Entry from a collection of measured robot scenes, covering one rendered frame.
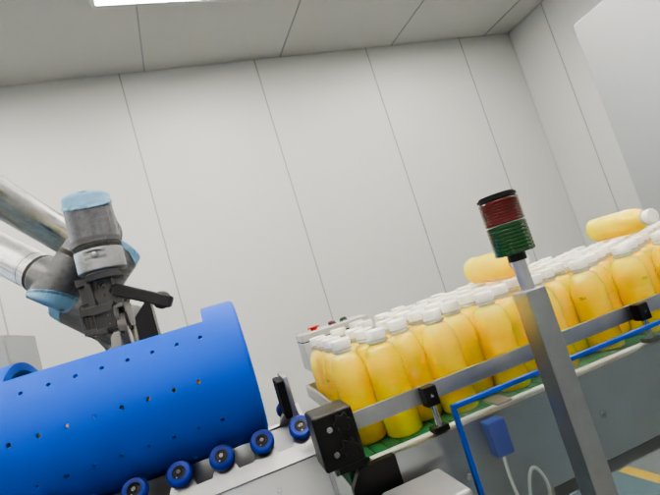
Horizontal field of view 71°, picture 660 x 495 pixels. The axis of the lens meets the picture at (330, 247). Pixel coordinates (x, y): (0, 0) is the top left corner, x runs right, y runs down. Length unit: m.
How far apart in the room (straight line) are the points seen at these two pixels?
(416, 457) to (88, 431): 0.54
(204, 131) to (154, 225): 0.91
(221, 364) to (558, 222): 4.90
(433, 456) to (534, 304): 0.31
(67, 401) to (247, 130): 3.51
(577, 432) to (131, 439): 0.71
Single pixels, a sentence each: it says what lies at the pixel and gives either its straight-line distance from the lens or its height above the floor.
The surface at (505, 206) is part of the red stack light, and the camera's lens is 0.77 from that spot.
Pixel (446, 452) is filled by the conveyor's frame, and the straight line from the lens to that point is 0.89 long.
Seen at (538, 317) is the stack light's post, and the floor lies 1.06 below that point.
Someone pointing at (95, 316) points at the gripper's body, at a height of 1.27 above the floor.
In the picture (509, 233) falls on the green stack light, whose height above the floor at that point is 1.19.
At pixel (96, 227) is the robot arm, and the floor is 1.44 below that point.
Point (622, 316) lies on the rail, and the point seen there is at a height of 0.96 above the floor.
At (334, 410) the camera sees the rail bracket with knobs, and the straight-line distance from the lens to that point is 0.80.
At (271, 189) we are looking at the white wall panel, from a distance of 4.05.
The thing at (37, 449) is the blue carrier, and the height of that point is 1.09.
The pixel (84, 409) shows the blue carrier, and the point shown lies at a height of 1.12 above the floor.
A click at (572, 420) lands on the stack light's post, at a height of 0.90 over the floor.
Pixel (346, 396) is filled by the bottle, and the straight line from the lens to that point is 0.90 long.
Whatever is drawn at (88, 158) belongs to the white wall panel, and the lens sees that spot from 4.09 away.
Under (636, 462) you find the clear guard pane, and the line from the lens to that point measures 1.07.
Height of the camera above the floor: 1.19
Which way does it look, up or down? 5 degrees up
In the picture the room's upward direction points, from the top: 17 degrees counter-clockwise
